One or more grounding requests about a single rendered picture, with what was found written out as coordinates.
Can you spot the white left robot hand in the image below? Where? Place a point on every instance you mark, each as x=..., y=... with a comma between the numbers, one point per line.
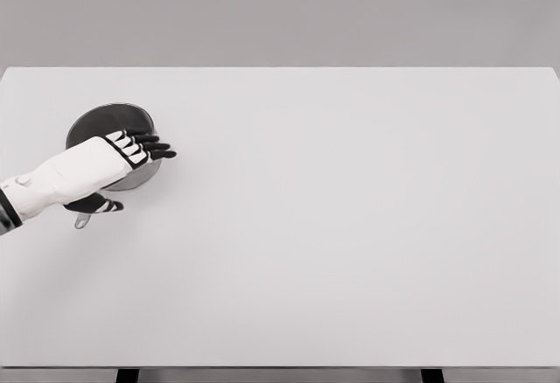
x=89, y=166

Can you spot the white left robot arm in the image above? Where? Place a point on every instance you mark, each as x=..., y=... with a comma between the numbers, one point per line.
x=24, y=192

